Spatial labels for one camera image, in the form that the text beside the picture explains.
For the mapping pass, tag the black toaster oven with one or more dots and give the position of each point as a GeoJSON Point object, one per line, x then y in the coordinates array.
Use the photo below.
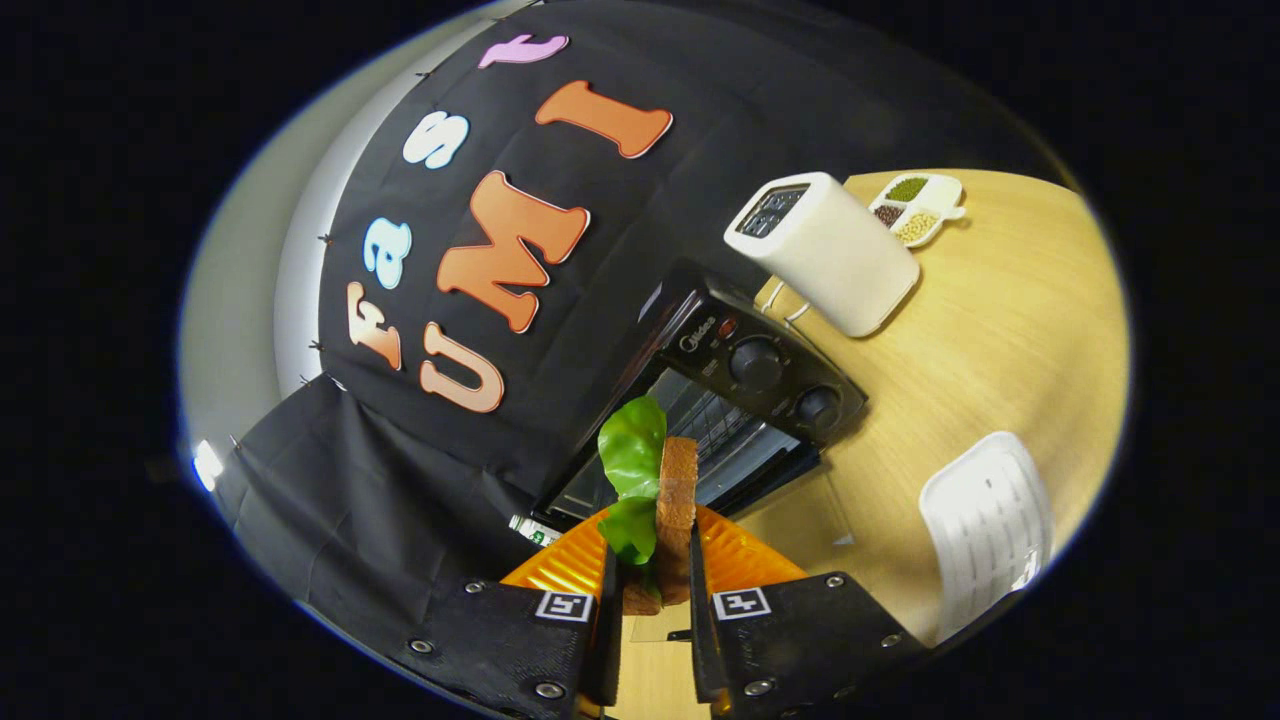
{"type": "Point", "coordinates": [715, 345]}

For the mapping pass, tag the white ribbed plate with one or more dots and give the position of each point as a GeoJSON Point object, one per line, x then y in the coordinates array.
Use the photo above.
{"type": "Point", "coordinates": [985, 520]}

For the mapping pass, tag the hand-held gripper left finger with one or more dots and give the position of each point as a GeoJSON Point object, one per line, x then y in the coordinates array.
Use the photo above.
{"type": "Point", "coordinates": [605, 640]}

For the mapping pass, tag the row of cloth clips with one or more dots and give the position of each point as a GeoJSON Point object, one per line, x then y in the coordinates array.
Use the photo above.
{"type": "Point", "coordinates": [318, 345]}

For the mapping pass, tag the bread and lettuce sandwich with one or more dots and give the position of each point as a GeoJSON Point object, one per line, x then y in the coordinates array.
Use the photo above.
{"type": "Point", "coordinates": [678, 500]}

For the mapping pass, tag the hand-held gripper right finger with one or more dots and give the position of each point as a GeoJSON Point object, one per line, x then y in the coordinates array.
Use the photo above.
{"type": "Point", "coordinates": [705, 640]}

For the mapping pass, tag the white pop-up toaster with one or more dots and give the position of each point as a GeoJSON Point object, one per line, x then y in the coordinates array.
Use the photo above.
{"type": "Point", "coordinates": [835, 255]}

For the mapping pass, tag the narrow ceiling light panel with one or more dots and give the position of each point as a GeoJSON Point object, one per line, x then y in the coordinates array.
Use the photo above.
{"type": "Point", "coordinates": [207, 465]}

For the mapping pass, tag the white divided bean dish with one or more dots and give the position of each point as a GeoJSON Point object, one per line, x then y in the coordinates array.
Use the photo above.
{"type": "Point", "coordinates": [915, 210]}

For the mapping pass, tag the white green-label bottle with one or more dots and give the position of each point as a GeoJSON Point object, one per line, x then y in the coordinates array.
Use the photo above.
{"type": "Point", "coordinates": [535, 530]}

